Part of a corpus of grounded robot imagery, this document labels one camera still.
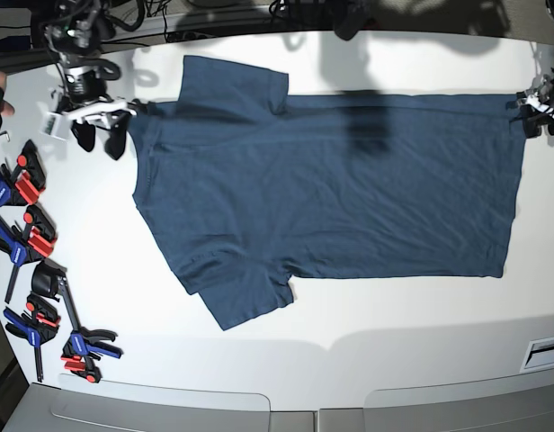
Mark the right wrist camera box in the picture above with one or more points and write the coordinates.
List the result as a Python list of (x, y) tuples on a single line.
[(55, 125)]

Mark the right grey chair back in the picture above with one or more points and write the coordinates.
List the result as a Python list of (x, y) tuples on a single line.
[(463, 406)]

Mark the blue T-shirt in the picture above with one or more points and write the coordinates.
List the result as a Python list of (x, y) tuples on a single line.
[(244, 185)]

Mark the grey chair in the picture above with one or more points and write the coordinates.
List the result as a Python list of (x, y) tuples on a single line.
[(463, 406), (119, 406)]

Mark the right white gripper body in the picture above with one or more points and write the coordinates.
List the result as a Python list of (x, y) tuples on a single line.
[(102, 112)]

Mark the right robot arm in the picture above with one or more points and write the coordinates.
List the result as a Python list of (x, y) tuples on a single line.
[(74, 38)]

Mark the white label slot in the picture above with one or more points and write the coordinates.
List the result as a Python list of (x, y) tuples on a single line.
[(539, 355)]

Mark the long-bar blue red clamp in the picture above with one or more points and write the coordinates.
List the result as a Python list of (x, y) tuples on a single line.
[(85, 347)]

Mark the person hand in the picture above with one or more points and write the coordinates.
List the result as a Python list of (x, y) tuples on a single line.
[(6, 108)]

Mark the top blue red clamp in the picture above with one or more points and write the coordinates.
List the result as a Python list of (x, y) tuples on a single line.
[(23, 185)]

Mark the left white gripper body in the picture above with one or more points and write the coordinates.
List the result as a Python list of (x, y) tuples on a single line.
[(540, 98)]

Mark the metal hex key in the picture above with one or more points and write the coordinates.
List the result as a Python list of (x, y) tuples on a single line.
[(4, 136)]

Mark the left grey chair back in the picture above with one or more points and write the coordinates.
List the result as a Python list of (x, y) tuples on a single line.
[(119, 406)]

